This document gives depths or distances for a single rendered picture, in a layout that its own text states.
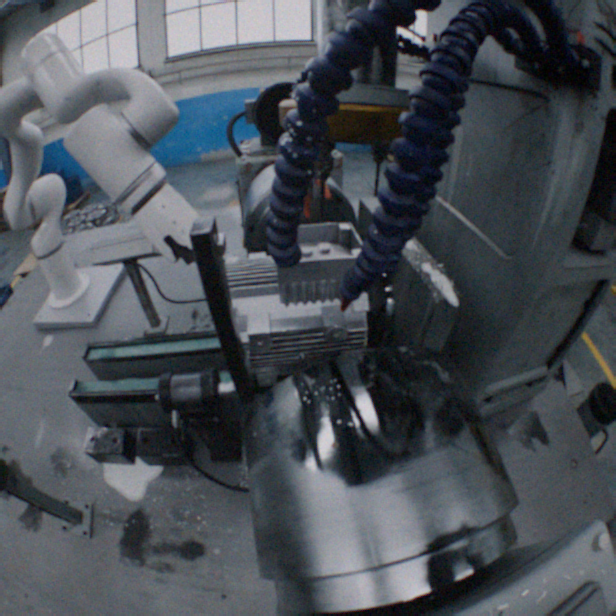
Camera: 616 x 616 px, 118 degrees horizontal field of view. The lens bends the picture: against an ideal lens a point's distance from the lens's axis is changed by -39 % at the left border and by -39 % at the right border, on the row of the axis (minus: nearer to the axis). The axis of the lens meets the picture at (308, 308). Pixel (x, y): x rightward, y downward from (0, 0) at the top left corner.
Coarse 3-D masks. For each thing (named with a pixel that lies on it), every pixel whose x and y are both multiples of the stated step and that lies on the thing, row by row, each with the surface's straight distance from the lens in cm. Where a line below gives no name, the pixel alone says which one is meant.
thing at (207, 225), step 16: (192, 224) 26; (208, 224) 25; (192, 240) 25; (208, 240) 25; (224, 240) 26; (208, 256) 26; (208, 272) 26; (224, 272) 29; (208, 288) 27; (224, 288) 28; (208, 304) 29; (224, 304) 28; (224, 320) 30; (224, 336) 31; (224, 352) 33; (240, 352) 34; (240, 368) 35; (240, 384) 38; (240, 400) 41
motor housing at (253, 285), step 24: (240, 264) 46; (264, 264) 45; (240, 288) 42; (264, 288) 42; (240, 312) 42; (288, 312) 42; (312, 312) 42; (360, 312) 43; (240, 336) 42; (288, 336) 41; (312, 336) 42; (360, 336) 44; (264, 360) 43; (288, 360) 44; (312, 360) 45
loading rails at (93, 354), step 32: (96, 352) 73; (128, 352) 68; (160, 352) 64; (192, 352) 62; (96, 384) 66; (128, 384) 62; (256, 384) 52; (96, 416) 72; (128, 416) 67; (160, 416) 64; (224, 416) 61
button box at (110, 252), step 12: (108, 240) 76; (120, 240) 74; (132, 240) 72; (144, 240) 71; (96, 252) 77; (108, 252) 75; (120, 252) 73; (132, 252) 72; (144, 252) 70; (156, 252) 71; (96, 264) 77; (108, 264) 80
